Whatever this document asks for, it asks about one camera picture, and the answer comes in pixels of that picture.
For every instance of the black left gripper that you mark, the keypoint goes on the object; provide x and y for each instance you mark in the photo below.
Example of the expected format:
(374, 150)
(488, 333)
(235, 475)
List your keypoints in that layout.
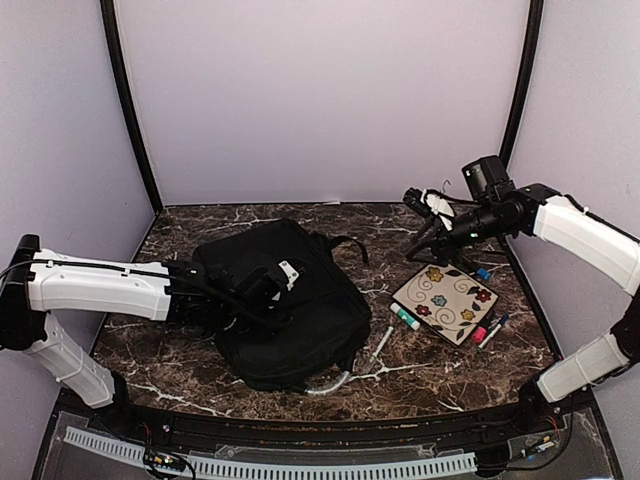
(276, 322)

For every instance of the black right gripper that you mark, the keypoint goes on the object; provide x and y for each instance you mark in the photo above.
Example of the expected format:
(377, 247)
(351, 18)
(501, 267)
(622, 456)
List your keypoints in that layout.
(443, 252)

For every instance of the black student backpack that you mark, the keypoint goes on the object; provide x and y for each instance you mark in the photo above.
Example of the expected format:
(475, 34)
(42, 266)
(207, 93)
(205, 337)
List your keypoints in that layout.
(315, 354)

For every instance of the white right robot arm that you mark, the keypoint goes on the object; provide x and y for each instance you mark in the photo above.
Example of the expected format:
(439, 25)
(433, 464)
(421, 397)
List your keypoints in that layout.
(541, 212)

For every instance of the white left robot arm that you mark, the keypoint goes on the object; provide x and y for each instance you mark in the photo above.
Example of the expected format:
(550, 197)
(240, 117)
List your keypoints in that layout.
(39, 282)

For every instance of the blue capped black marker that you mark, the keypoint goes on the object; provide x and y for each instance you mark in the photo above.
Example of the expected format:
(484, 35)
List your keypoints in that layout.
(473, 268)

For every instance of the white glue stick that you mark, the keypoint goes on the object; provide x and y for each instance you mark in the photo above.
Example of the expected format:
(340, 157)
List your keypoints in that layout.
(407, 318)

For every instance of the pink highlighter marker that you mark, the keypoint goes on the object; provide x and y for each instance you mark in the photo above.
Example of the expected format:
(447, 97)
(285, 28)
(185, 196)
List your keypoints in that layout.
(480, 334)

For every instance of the clear syringe pen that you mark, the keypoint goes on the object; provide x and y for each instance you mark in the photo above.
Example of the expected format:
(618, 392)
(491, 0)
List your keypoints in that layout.
(372, 359)

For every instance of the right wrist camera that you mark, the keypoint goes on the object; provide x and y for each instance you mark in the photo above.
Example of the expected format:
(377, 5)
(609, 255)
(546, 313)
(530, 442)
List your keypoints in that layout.
(427, 203)

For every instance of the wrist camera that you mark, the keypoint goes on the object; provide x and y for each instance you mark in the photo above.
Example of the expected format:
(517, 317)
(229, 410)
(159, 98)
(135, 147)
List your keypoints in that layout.
(427, 203)
(294, 270)

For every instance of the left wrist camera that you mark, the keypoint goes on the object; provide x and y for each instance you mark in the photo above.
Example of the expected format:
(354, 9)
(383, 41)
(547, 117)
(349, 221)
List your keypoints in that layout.
(294, 270)

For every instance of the grey slotted cable duct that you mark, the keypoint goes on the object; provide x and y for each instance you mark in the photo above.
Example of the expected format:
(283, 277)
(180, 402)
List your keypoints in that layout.
(255, 463)

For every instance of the black right frame post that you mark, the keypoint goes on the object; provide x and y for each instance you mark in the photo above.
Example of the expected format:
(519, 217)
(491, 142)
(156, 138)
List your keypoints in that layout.
(523, 79)

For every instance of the black frame post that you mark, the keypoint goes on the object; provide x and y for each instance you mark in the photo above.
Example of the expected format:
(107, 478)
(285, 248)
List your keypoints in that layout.
(126, 101)
(523, 79)

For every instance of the black left frame post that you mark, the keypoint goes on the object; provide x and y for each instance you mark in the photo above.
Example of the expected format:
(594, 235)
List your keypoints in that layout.
(126, 101)

